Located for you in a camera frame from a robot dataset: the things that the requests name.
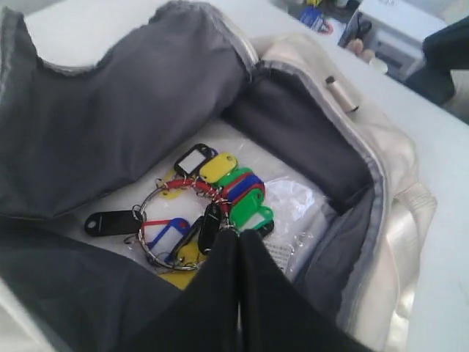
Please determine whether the cream duffel bag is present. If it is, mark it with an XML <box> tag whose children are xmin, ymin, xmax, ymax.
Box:
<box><xmin>1</xmin><ymin>1</ymin><xmax>436</xmax><ymax>351</ymax></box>

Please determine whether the colourful key tag bunch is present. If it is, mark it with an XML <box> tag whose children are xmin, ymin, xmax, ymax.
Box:
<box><xmin>84</xmin><ymin>143</ymin><xmax>275</xmax><ymax>289</ymax></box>

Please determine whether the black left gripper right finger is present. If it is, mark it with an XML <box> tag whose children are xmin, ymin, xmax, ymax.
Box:
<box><xmin>238</xmin><ymin>230</ymin><xmax>369</xmax><ymax>352</ymax></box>

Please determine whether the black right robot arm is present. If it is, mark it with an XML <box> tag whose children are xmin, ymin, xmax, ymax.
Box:
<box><xmin>405</xmin><ymin>17</ymin><xmax>468</xmax><ymax>106</ymax></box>

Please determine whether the white box on desk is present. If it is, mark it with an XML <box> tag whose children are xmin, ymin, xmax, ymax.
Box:
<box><xmin>339</xmin><ymin>0</ymin><xmax>447</xmax><ymax>82</ymax></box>

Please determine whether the blue package on desk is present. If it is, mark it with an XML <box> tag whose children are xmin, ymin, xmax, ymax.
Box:
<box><xmin>298</xmin><ymin>2</ymin><xmax>334</xmax><ymax>35</ymax></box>

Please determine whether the clear plastic packet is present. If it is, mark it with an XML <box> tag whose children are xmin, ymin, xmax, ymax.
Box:
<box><xmin>89</xmin><ymin>122</ymin><xmax>336</xmax><ymax>279</ymax></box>

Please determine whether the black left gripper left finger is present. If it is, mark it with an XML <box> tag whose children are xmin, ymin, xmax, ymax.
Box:
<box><xmin>120</xmin><ymin>230</ymin><xmax>238</xmax><ymax>352</ymax></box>

